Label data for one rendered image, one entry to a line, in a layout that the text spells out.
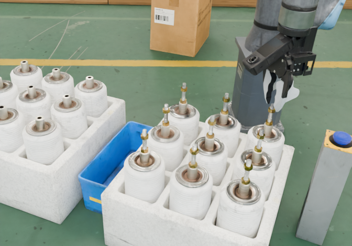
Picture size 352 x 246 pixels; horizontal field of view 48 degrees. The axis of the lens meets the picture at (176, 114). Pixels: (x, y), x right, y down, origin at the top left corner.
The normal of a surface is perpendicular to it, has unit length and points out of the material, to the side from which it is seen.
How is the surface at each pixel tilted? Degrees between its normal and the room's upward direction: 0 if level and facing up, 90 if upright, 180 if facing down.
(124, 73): 0
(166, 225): 90
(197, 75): 0
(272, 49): 33
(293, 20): 90
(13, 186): 90
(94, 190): 92
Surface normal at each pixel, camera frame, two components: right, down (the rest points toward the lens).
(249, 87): -0.65, 0.40
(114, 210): -0.39, 0.50
